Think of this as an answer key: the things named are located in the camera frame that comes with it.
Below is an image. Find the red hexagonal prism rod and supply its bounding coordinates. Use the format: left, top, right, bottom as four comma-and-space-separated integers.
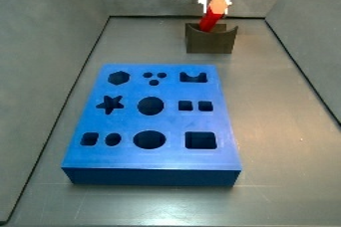
198, 0, 227, 32

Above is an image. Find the black curved cradle stand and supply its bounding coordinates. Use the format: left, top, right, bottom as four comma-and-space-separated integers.
185, 23, 238, 54

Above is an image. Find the blue foam shape board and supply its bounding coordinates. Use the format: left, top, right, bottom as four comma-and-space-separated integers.
61, 64, 241, 186

